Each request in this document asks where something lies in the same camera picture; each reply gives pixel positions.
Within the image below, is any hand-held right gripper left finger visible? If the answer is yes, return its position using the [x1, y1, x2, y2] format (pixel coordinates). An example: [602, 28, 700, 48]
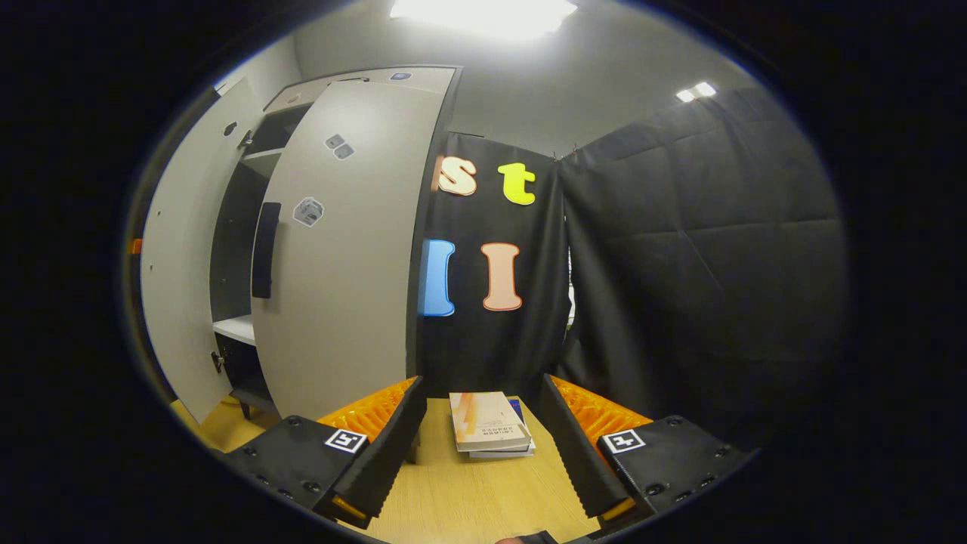
[219, 376, 428, 530]

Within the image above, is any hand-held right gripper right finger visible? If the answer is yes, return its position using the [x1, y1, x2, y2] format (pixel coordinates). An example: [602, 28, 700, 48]
[541, 374, 756, 533]

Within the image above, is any grey cabinet door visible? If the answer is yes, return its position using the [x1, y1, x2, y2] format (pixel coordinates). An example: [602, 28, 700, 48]
[251, 82, 446, 421]
[140, 76, 265, 424]

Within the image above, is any grey cabinet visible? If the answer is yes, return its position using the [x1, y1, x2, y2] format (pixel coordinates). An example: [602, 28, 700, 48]
[210, 65, 463, 421]

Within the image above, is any grey cabinet shelf board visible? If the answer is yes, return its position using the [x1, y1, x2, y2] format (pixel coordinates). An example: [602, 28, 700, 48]
[240, 147, 286, 180]
[212, 314, 256, 347]

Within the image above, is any black backdrop cloth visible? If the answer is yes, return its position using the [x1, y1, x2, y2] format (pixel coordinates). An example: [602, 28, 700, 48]
[417, 132, 571, 401]

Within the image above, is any dark quilted curtain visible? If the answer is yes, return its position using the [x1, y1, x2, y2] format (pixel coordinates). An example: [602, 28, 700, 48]
[558, 85, 845, 447]

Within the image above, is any large ceiling light panel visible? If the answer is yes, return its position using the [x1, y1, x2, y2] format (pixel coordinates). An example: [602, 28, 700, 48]
[389, 0, 579, 40]

